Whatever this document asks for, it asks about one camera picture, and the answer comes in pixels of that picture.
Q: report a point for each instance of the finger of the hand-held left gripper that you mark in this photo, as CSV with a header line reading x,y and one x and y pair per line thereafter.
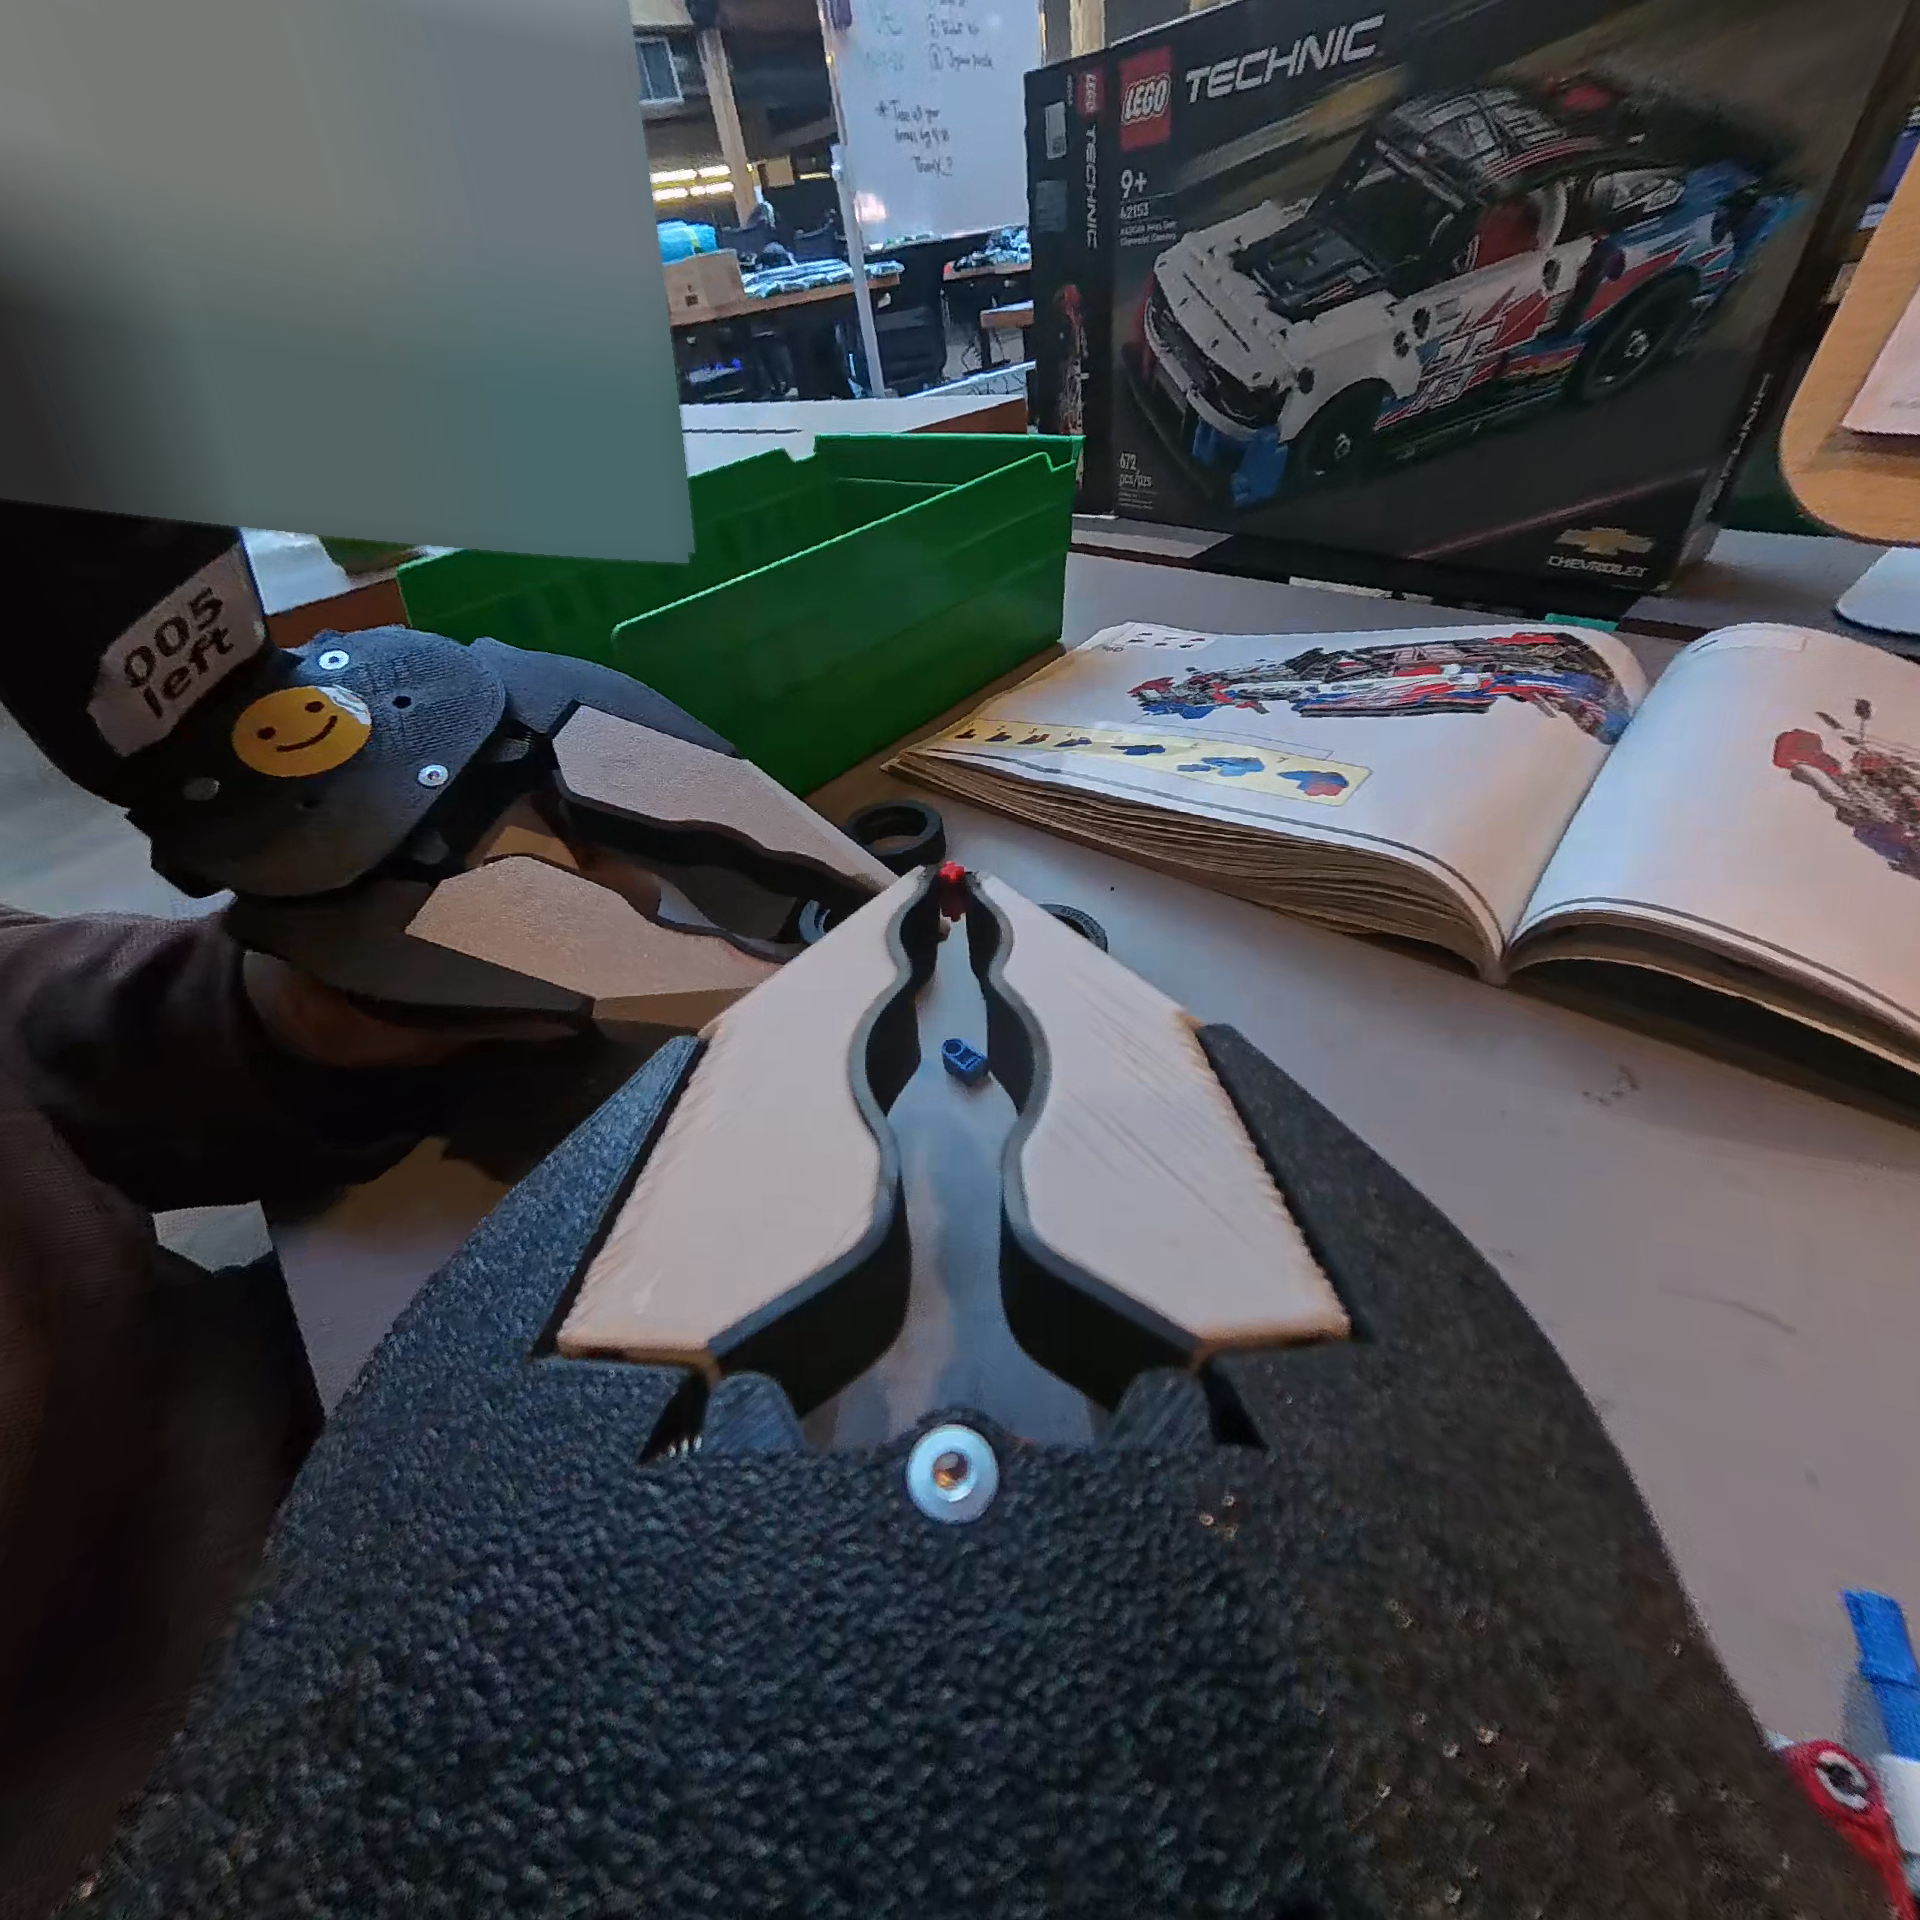
x,y
539,945
675,780

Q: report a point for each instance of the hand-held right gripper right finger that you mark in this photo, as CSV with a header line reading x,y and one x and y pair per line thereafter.
x,y
1155,1170

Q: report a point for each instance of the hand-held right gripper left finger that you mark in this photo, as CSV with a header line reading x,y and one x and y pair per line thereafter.
x,y
751,1185

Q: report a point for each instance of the blue pin-hole brick connector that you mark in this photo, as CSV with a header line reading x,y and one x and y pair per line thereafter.
x,y
962,1061

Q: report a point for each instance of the green plastic bin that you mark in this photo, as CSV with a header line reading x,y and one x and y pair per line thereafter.
x,y
868,629

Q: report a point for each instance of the thick building instruction booklet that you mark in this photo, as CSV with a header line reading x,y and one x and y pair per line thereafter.
x,y
1651,810

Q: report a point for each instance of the toy brick car model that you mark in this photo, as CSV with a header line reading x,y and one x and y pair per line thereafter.
x,y
1844,1785

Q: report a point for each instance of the person's left forearm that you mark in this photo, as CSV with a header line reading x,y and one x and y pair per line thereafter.
x,y
119,1049

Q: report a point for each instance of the grey desk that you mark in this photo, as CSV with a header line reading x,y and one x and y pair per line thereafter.
x,y
1651,1275

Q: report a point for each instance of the person's left hand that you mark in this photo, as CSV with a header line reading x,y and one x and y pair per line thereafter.
x,y
389,1043

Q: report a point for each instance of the black rubber toy tire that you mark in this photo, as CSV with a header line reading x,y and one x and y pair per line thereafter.
x,y
857,834
818,921
1089,925

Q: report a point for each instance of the wooden work table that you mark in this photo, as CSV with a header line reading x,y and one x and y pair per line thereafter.
x,y
780,293

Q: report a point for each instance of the brown cardboard box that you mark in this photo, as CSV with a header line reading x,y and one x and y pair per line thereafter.
x,y
704,282

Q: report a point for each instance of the person's brown sweater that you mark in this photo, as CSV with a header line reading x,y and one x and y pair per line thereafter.
x,y
106,1500

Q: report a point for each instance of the whiteboard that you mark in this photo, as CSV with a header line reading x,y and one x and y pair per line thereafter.
x,y
931,76

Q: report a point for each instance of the black toy car box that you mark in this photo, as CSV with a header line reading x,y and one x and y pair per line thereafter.
x,y
1500,494

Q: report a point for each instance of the white stand base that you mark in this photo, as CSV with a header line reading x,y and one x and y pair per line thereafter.
x,y
1881,600

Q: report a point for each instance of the wooden clipboard with sheet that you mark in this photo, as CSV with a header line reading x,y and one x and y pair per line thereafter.
x,y
1823,434

